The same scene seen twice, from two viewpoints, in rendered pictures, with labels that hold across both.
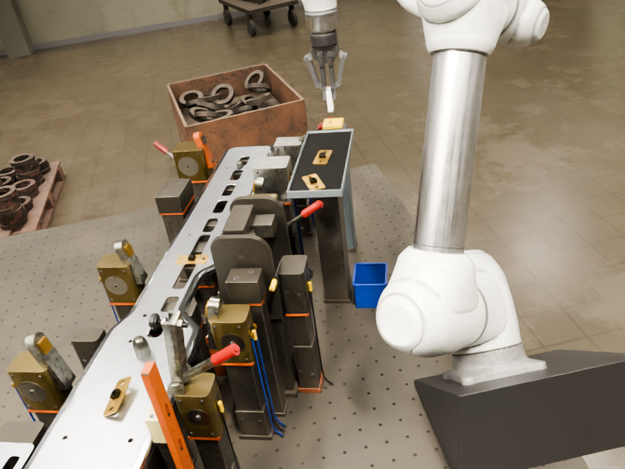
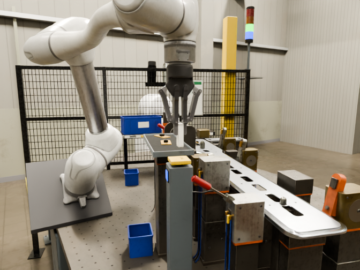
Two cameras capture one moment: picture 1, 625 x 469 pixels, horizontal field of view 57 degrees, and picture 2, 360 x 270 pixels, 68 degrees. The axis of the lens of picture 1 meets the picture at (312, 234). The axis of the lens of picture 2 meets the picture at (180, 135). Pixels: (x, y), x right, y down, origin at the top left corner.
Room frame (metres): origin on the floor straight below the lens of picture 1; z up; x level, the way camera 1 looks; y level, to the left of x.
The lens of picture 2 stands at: (2.38, -0.43, 1.36)
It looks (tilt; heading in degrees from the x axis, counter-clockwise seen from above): 9 degrees down; 155
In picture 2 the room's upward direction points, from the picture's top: straight up
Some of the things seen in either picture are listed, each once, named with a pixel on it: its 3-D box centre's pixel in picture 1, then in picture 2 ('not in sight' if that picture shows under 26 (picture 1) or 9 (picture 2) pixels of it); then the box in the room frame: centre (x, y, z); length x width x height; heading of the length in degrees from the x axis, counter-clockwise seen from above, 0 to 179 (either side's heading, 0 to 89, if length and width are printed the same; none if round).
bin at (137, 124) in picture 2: not in sight; (141, 124); (0.31, 0.17, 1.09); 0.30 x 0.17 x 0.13; 87
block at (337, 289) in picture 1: (331, 233); (165, 199); (1.42, -0.06, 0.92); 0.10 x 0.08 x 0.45; 168
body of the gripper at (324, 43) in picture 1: (325, 46); (179, 81); (1.67, -0.11, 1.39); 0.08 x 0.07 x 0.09; 78
